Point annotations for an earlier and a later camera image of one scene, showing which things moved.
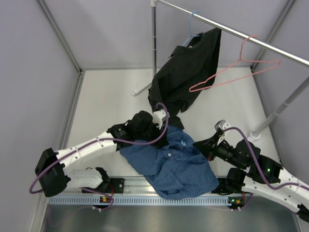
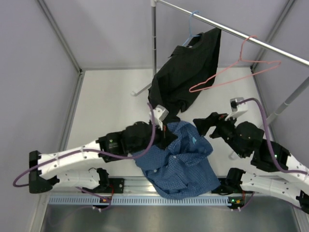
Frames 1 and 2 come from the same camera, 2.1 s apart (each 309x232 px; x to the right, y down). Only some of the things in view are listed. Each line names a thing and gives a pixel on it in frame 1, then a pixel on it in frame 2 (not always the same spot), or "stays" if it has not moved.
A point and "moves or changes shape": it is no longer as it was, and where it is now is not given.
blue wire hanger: [190, 36] stays
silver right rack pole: [257, 134] stays
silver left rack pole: [154, 3] stays
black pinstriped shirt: [190, 69] stays
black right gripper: [209, 147] → [203, 125]
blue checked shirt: [176, 166] moves or changes shape
